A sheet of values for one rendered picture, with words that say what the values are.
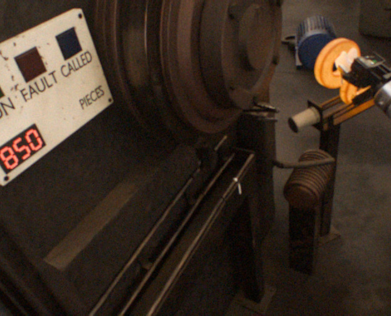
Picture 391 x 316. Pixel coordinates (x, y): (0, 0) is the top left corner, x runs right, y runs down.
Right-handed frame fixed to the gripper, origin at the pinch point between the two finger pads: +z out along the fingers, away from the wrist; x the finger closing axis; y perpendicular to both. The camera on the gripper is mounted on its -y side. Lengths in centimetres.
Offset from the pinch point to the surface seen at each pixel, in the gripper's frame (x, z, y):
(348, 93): -4.1, -5.6, -12.5
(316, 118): 10.0, -7.7, -15.9
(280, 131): -29, 52, -103
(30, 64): 84, -17, 42
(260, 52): 44, -19, 30
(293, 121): 17.6, -5.6, -15.8
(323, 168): 12.2, -19.6, -28.9
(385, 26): -174, 113, -108
